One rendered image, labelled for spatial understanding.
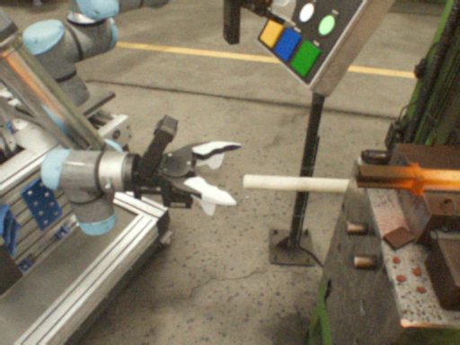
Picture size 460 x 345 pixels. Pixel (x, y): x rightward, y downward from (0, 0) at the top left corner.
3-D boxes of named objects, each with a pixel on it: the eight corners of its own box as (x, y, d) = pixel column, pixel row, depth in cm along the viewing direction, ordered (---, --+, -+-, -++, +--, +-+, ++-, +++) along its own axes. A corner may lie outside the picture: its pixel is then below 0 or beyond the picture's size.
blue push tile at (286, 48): (285, 61, 100) (300, 36, 97) (273, 50, 105) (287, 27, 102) (290, 63, 101) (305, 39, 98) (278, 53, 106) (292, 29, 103)
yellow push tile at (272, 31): (270, 47, 107) (283, 23, 104) (259, 38, 112) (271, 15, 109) (274, 49, 108) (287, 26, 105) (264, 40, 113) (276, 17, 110)
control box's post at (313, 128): (287, 251, 171) (327, 15, 98) (287, 244, 173) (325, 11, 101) (295, 251, 170) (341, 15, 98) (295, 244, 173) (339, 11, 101)
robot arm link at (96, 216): (123, 199, 82) (112, 162, 75) (115, 238, 74) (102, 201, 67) (88, 200, 82) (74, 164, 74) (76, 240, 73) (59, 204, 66)
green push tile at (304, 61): (303, 77, 93) (320, 50, 90) (289, 65, 98) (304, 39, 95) (308, 79, 94) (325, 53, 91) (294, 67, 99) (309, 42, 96)
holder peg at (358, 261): (351, 272, 64) (355, 263, 62) (349, 260, 66) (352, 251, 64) (375, 273, 64) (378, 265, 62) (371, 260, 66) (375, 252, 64)
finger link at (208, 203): (236, 221, 61) (197, 196, 66) (236, 197, 57) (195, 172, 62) (225, 233, 60) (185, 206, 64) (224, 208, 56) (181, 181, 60)
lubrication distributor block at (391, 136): (384, 162, 106) (399, 123, 97) (379, 149, 111) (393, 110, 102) (396, 163, 106) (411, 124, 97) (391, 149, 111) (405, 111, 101)
